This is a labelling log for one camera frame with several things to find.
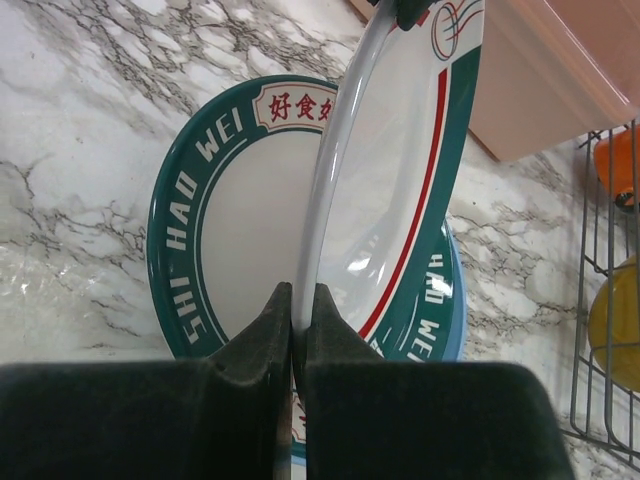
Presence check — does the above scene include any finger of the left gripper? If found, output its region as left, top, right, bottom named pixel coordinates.
left=391, top=0, right=437, bottom=29

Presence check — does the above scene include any black wire dish rack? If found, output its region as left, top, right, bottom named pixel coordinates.
left=569, top=120, right=639, bottom=467

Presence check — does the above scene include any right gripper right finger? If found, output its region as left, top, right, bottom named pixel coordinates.
left=303, top=284, right=574, bottom=479

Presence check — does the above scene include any large teal rimmed plate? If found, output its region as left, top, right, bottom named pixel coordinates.
left=292, top=1, right=467, bottom=393

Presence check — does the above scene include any pink translucent storage box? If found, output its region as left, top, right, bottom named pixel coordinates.
left=344, top=0, right=640, bottom=163

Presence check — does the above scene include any orange mug black handle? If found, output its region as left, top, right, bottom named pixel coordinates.
left=593, top=125, right=639, bottom=215

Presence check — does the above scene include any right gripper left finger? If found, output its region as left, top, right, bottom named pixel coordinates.
left=1, top=283, right=292, bottom=479

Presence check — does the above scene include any small yellow patterned plate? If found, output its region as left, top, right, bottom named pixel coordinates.
left=588, top=255, right=639, bottom=392

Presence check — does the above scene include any teal Shi Hao Wei plate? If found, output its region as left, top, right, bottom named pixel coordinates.
left=146, top=74, right=457, bottom=444

